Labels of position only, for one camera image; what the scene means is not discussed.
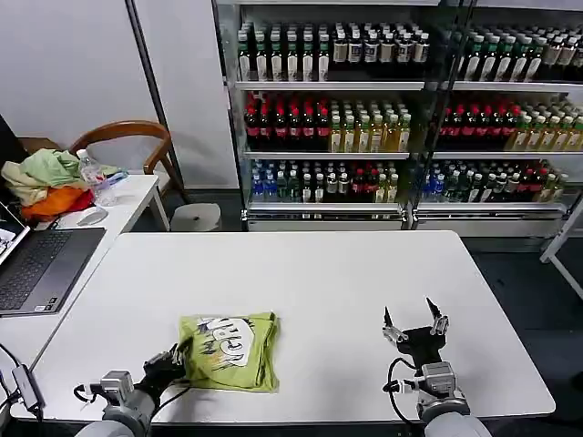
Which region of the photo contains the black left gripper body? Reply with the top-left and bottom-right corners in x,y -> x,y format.
133,352 -> 188,404

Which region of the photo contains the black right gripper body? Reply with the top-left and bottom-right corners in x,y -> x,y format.
395,325 -> 446,371

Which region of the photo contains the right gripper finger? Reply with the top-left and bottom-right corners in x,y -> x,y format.
381,306 -> 407,343
425,297 -> 452,337

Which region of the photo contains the green printed t-shirt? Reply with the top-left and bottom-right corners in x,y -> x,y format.
177,310 -> 280,392

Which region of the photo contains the round grey stool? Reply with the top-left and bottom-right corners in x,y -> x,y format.
170,202 -> 222,233

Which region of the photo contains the grey laptop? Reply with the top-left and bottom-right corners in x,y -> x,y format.
0,199 -> 107,318

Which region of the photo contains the grey computer mouse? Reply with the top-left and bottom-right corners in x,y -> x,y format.
75,208 -> 108,228

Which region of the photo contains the white side desk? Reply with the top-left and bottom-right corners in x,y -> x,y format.
0,174 -> 170,379

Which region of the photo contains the blue packet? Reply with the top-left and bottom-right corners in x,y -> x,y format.
100,169 -> 130,187

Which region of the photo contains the orange crumpled cloth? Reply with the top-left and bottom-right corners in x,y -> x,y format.
20,186 -> 96,221

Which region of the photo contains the clear plastic water bottle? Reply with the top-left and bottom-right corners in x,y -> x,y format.
75,148 -> 115,207

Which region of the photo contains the steel shelf of bottles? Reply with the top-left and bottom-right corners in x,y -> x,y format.
412,0 -> 583,238
211,0 -> 432,231

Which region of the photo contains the pale green crumpled cloth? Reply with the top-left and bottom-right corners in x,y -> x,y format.
1,147 -> 86,206

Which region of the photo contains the brown wooden chair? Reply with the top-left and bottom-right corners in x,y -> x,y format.
67,119 -> 186,192

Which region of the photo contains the black slanted pole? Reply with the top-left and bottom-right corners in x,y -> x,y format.
124,0 -> 190,204

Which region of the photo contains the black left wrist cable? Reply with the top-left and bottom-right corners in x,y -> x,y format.
73,383 -> 189,418

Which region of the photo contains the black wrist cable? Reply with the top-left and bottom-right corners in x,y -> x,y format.
73,383 -> 189,418
386,357 -> 425,427

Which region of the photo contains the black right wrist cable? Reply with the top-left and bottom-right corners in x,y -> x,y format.
386,357 -> 425,427

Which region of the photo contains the black adapter with cable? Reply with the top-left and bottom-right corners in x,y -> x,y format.
0,340 -> 47,422

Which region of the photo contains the white metal frame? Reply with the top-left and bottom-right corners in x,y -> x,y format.
539,199 -> 583,297

